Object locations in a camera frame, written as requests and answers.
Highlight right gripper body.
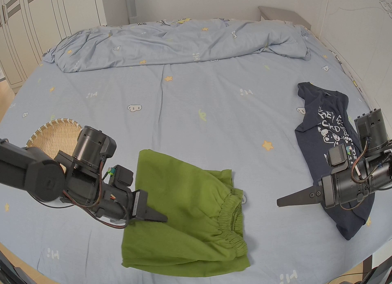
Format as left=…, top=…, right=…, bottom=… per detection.
left=320, top=169, right=372, bottom=209

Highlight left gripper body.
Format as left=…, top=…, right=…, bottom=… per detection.
left=95, top=184, right=149, bottom=226

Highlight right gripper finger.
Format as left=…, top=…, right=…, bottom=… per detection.
left=276, top=184, right=323, bottom=207

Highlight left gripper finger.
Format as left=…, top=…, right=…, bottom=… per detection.
left=145, top=205, right=168, bottom=223

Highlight round woven basket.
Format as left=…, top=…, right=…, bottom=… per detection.
left=25, top=118, right=85, bottom=173

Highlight bed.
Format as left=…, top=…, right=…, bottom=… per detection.
left=0, top=0, right=392, bottom=284

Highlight green shorts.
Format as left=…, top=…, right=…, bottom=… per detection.
left=121, top=149, right=251, bottom=278

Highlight dark blue printed T-shirt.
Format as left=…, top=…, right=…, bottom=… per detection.
left=295, top=82, right=375, bottom=241

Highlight pale blue quilt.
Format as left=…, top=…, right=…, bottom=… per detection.
left=42, top=17, right=312, bottom=74

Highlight grey bedside table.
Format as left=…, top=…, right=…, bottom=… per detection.
left=258, top=6, right=312, bottom=29

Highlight white wardrobe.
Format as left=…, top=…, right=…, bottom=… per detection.
left=0, top=0, right=108, bottom=94

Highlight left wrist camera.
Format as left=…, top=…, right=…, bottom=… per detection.
left=108, top=164, right=135, bottom=192

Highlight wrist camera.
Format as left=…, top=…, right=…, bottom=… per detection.
left=327, top=144, right=350, bottom=173
left=108, top=164, right=135, bottom=192

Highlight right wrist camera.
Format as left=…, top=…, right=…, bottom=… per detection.
left=327, top=144, right=350, bottom=173

